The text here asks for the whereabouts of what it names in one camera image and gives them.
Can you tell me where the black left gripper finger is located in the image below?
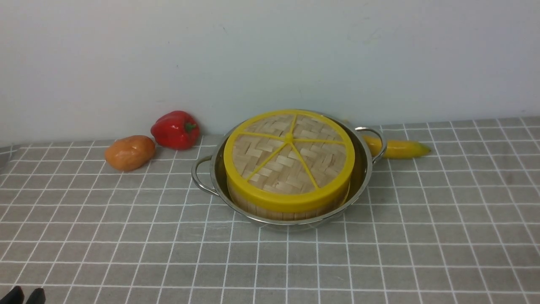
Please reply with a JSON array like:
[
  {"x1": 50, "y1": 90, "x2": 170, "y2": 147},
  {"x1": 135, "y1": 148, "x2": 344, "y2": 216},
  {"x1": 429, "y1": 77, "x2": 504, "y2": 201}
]
[
  {"x1": 0, "y1": 285, "x2": 24, "y2": 304},
  {"x1": 25, "y1": 288, "x2": 46, "y2": 304}
]

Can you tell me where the yellow-rimmed bamboo steamer basket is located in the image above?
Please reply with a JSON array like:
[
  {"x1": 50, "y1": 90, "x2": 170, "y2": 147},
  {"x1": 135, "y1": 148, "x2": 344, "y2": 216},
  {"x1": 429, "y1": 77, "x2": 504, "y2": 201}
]
[{"x1": 227, "y1": 179, "x2": 350, "y2": 221}]

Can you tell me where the yellow-rimmed woven bamboo lid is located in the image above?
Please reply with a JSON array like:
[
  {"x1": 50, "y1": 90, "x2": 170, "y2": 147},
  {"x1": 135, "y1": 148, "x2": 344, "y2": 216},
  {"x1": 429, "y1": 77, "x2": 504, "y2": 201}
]
[{"x1": 224, "y1": 110, "x2": 356, "y2": 188}]

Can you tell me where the stainless steel pot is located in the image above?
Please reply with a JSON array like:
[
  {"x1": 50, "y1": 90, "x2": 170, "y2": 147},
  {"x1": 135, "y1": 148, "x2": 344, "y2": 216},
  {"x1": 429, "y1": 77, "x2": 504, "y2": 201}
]
[{"x1": 191, "y1": 115, "x2": 388, "y2": 232}]

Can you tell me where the orange-brown potato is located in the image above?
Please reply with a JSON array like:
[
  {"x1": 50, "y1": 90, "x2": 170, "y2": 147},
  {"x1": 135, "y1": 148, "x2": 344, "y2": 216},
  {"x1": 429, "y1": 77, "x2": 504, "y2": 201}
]
[{"x1": 104, "y1": 135, "x2": 156, "y2": 171}]

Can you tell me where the red bell pepper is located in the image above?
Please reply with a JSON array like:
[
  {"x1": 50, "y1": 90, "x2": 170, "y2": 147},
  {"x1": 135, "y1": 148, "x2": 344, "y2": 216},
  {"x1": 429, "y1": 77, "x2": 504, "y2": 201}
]
[{"x1": 150, "y1": 111, "x2": 200, "y2": 150}]

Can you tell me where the yellow banana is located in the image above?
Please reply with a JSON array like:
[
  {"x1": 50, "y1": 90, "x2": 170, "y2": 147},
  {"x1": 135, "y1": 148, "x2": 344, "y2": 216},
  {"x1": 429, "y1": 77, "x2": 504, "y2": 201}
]
[{"x1": 362, "y1": 136, "x2": 431, "y2": 159}]

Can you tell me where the grey checked tablecloth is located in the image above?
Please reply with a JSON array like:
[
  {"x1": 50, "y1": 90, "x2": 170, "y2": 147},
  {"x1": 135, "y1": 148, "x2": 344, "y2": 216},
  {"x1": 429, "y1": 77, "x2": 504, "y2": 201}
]
[{"x1": 0, "y1": 117, "x2": 540, "y2": 304}]

